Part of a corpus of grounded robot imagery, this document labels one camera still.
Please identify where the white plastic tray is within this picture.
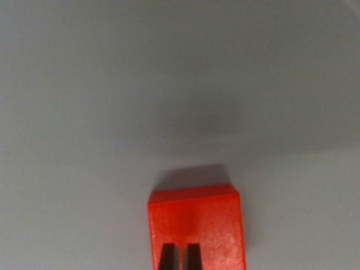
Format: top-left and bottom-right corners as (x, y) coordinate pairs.
(0, 0), (360, 270)

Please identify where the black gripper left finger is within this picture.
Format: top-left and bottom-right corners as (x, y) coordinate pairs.
(159, 243), (181, 270)

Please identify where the red block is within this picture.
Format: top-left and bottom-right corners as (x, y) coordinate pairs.
(147, 184), (248, 270)

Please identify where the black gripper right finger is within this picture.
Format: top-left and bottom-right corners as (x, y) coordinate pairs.
(182, 243), (204, 270)

